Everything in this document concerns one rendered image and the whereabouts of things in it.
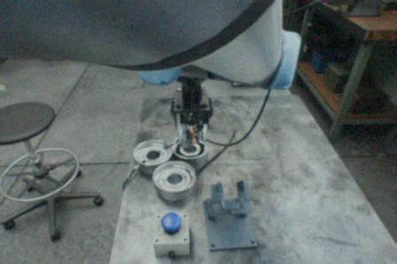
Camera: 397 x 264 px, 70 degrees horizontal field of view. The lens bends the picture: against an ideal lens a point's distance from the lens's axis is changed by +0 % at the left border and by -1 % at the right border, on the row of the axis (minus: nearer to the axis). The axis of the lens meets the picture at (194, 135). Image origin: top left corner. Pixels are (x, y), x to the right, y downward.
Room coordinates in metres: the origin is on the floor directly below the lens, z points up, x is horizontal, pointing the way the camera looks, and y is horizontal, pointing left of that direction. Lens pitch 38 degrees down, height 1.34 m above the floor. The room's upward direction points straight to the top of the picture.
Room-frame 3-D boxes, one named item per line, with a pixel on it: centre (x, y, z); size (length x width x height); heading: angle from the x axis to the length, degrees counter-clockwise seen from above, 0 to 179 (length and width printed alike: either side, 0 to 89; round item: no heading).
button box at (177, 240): (0.34, 0.05, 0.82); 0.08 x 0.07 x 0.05; 2
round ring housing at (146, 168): (0.58, 0.11, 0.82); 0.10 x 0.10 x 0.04
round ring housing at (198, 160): (0.61, 0.01, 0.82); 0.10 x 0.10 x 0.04
